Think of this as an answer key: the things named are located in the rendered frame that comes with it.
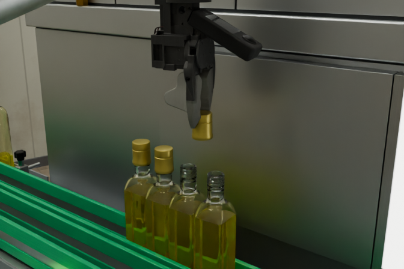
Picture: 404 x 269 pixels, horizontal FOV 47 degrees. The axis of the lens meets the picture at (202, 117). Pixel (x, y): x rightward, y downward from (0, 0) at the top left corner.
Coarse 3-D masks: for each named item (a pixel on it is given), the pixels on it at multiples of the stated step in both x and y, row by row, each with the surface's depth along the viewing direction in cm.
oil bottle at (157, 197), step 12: (156, 192) 85; (168, 192) 84; (156, 204) 85; (168, 204) 84; (156, 216) 86; (156, 228) 86; (168, 228) 85; (156, 240) 87; (168, 240) 86; (156, 252) 88; (168, 252) 86
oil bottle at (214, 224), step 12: (204, 204) 79; (216, 204) 78; (228, 204) 79; (204, 216) 78; (216, 216) 77; (228, 216) 79; (204, 228) 79; (216, 228) 77; (228, 228) 79; (204, 240) 79; (216, 240) 78; (228, 240) 80; (204, 252) 80; (216, 252) 78; (228, 252) 81; (204, 264) 81; (216, 264) 79; (228, 264) 81
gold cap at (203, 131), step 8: (200, 112) 77; (208, 112) 77; (200, 120) 76; (208, 120) 77; (192, 128) 78; (200, 128) 77; (208, 128) 77; (192, 136) 78; (200, 136) 77; (208, 136) 77
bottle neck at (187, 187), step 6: (180, 168) 81; (186, 168) 80; (192, 168) 81; (180, 174) 81; (186, 174) 80; (192, 174) 81; (180, 180) 82; (186, 180) 81; (192, 180) 81; (180, 186) 82; (186, 186) 81; (192, 186) 81; (186, 192) 81; (192, 192) 82
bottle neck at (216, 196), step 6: (210, 174) 79; (216, 174) 79; (222, 174) 78; (210, 180) 77; (216, 180) 77; (222, 180) 78; (210, 186) 78; (216, 186) 77; (222, 186) 78; (210, 192) 78; (216, 192) 78; (222, 192) 78; (210, 198) 78; (216, 198) 78; (222, 198) 79
